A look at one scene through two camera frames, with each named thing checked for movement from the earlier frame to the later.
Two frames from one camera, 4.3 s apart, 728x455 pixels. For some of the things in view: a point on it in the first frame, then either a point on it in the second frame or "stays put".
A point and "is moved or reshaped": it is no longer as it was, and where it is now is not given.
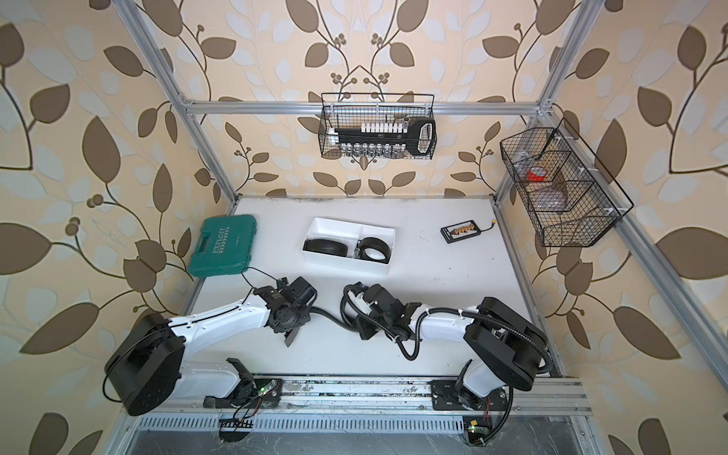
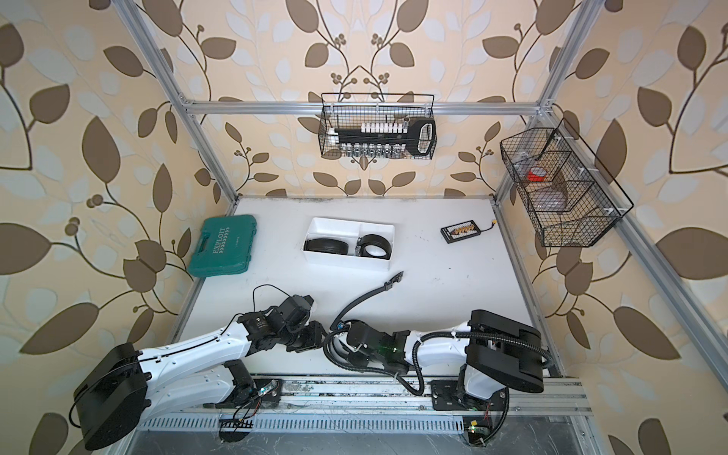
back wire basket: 377,126 stays put
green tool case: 226,245 stays put
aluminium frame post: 165,72 stays put
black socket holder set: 389,139 stays put
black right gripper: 365,332 -> 352,358
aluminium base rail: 314,396 stays put
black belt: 336,321 is moved or reshaped
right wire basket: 569,195 stays put
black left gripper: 305,317 -> 316,336
